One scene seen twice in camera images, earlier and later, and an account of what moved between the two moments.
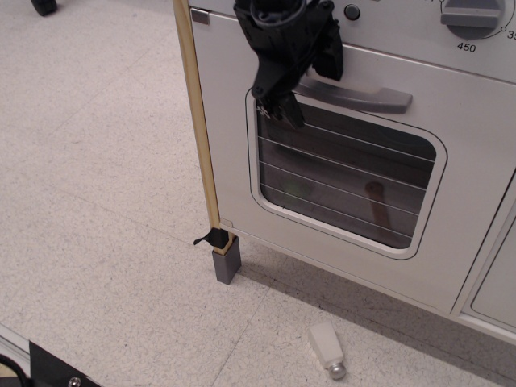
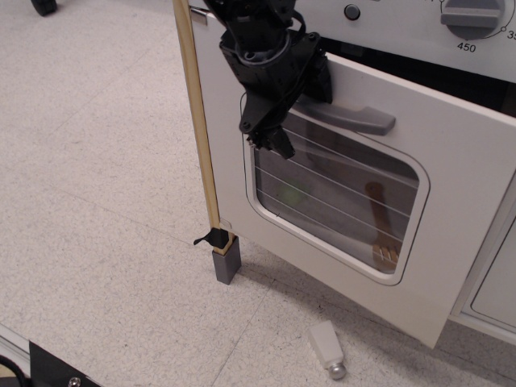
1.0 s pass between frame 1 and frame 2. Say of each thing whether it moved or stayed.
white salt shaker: stayed
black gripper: moved
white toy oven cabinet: stayed
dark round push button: stayed
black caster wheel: stayed
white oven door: moved
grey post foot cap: stayed
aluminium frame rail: stayed
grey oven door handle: moved
